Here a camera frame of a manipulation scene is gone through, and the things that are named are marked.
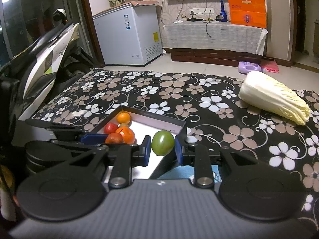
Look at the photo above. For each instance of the small orange at box back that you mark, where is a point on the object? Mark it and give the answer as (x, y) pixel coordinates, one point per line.
(123, 117)

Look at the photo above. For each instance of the red apple lower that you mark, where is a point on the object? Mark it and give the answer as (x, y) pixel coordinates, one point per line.
(114, 138)

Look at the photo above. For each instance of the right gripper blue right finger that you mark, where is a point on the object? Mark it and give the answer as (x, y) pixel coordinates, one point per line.
(185, 152)

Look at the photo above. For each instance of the green tomato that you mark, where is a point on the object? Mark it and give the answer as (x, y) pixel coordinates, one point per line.
(162, 143)

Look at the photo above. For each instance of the white power strip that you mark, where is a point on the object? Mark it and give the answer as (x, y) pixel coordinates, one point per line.
(201, 11)

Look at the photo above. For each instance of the blue cartoon plate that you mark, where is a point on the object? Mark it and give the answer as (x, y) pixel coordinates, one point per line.
(187, 172)

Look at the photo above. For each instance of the red apple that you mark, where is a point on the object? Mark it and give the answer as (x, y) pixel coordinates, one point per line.
(114, 138)
(110, 128)

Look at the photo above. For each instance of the large orange centre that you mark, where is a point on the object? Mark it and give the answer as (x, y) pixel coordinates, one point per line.
(127, 134)

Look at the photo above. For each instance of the blue glass bottle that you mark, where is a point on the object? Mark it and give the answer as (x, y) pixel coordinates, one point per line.
(222, 17)

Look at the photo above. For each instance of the orange gift box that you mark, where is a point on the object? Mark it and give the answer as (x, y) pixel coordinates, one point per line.
(248, 13)

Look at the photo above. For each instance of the black box with white interior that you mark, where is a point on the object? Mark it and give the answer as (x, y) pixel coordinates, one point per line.
(144, 123)

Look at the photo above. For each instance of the purple plastic toy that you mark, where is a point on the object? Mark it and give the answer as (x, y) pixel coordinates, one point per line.
(246, 67)

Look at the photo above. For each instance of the dark wooden tv cabinet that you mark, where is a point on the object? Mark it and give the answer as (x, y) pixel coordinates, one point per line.
(218, 57)

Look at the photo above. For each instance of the napa cabbage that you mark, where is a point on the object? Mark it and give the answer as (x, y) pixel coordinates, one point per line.
(262, 91)

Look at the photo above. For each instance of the white chest freezer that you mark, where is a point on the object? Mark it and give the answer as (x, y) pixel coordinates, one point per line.
(129, 34)

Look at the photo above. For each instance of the red apple upper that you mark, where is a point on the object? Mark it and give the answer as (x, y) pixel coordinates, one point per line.
(110, 128)

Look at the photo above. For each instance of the floral black tablecloth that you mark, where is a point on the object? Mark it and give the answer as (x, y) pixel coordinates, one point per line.
(213, 111)

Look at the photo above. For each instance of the pink slipper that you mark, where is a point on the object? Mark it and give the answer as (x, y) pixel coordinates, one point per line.
(269, 65)

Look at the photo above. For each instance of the black and white scooter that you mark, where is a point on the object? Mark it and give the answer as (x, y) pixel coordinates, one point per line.
(52, 60)

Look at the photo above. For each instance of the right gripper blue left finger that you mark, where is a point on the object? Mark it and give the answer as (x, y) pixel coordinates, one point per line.
(139, 154)

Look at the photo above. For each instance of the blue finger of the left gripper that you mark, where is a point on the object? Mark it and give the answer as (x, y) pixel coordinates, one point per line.
(93, 139)

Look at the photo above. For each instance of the white lace cabinet cover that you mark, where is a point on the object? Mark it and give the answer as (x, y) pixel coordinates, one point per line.
(216, 36)

